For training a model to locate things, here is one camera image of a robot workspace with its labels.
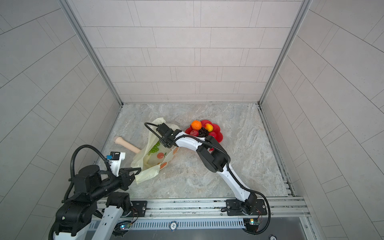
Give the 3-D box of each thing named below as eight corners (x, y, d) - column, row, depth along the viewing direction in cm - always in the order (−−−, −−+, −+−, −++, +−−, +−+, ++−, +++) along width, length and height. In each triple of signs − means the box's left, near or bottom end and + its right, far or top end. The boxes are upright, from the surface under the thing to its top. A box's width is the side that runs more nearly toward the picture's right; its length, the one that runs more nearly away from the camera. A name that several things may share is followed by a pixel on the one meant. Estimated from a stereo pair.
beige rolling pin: (113, 142, 96) (111, 139, 93) (118, 137, 98) (116, 134, 96) (138, 153, 91) (136, 151, 88) (142, 148, 93) (140, 145, 91)
